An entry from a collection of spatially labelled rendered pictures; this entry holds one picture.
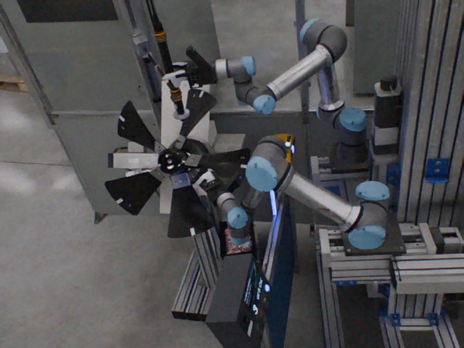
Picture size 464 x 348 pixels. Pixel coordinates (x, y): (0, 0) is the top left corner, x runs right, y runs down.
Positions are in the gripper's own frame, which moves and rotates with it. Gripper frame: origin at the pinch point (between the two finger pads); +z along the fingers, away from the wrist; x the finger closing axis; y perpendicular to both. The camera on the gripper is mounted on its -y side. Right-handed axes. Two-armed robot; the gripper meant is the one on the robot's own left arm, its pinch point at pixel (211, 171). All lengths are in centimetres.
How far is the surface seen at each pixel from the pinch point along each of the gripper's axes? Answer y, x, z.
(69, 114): 54, 13, 134
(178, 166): 11.7, -4.2, 9.0
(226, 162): -8.0, 0.4, 1.4
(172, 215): 23.8, 12.7, -0.1
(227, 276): 17, -7, -61
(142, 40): -3, -38, 71
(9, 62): 113, 71, 444
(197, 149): -1.1, 2.2, 22.3
